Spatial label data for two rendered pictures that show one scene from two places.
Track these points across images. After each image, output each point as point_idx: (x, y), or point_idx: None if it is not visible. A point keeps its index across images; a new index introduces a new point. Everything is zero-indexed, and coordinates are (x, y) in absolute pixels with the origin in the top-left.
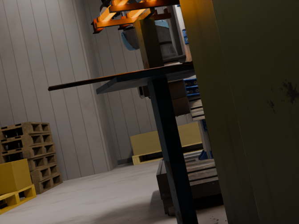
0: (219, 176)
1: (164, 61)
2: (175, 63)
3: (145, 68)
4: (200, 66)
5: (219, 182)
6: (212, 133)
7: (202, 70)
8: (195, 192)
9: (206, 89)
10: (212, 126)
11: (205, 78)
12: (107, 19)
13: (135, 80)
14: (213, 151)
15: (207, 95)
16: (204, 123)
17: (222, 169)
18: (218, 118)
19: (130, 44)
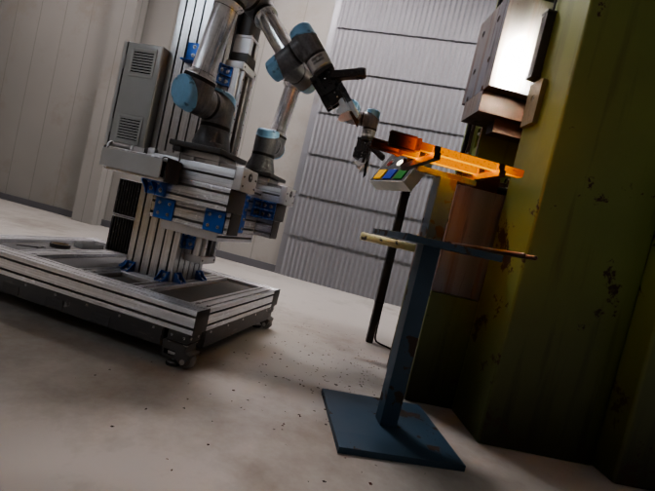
0: (502, 369)
1: (233, 158)
2: (256, 173)
3: (433, 230)
4: (536, 278)
5: (498, 374)
6: (516, 333)
7: (538, 283)
8: (214, 336)
9: (533, 298)
10: (522, 329)
11: (539, 291)
12: (441, 156)
13: (476, 256)
14: (506, 348)
15: (531, 303)
16: (183, 237)
17: (514, 364)
18: (538, 326)
19: (196, 103)
